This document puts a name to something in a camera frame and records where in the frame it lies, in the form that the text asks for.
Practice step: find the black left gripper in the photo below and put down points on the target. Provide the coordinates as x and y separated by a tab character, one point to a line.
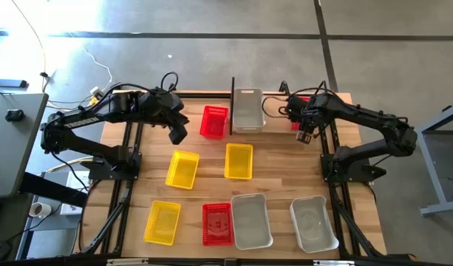
167	109

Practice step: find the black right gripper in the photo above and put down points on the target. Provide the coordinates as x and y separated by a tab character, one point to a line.
307	111

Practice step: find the red slotted plastic basket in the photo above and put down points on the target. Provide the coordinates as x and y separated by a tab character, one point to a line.
214	122
295	126
217	225

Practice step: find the white plastic basket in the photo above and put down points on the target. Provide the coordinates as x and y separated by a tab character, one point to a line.
251	221
248	112
313	225

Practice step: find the yellow slotted plastic basket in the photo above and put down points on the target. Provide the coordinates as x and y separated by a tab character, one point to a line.
162	223
239	161
182	170

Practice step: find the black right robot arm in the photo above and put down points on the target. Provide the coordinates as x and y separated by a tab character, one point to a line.
359	112

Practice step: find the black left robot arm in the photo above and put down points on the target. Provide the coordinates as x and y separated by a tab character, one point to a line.
100	114

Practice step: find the white power adapter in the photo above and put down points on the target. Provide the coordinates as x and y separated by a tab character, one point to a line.
97	91

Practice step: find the white flat box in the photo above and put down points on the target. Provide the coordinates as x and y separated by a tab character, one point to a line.
78	181

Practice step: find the black desk leg bar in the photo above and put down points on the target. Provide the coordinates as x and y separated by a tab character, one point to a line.
52	190

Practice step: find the small black device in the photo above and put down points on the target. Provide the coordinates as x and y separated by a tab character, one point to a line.
14	115

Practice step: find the dark gray flat bar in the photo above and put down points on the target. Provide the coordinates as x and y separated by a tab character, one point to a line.
8	83

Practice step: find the gray desk top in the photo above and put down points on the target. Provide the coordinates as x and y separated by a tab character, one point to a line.
12	155

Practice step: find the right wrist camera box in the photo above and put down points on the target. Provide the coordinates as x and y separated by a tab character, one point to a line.
303	137

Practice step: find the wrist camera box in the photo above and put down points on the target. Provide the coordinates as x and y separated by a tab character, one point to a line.
179	134
303	137

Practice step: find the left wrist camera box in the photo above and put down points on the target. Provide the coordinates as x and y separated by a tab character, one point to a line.
179	134

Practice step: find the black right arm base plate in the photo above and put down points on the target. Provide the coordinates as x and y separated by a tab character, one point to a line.
331	175

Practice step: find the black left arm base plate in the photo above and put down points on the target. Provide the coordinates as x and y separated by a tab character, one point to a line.
98	170

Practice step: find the gray metal table frame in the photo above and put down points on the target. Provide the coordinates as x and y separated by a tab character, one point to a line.
435	184

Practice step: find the silver frame bracket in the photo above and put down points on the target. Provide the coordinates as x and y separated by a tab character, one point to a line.
333	262
127	261

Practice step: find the black aluminium table frame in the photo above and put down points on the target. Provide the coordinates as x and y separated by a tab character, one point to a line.
193	262

